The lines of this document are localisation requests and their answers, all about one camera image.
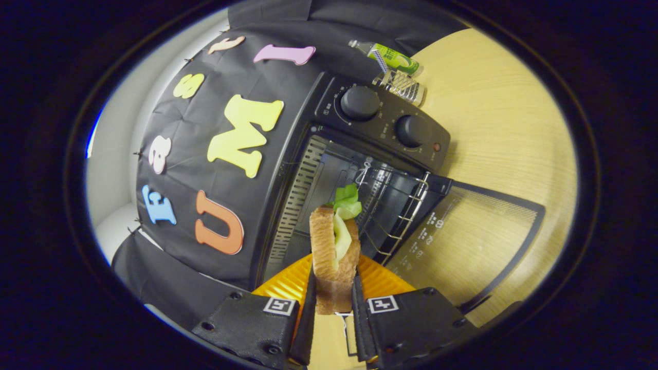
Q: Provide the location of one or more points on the black toaster oven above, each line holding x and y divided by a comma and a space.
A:
390, 118

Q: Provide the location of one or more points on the clear ribbed glass jar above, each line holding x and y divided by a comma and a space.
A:
403, 87

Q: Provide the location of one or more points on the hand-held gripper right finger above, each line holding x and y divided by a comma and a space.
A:
411, 324

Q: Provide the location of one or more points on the green label drink bottle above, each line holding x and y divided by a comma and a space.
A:
393, 56

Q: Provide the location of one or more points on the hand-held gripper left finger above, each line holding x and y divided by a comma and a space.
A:
247, 324

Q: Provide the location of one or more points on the lettuce sandwich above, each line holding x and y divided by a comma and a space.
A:
326, 257

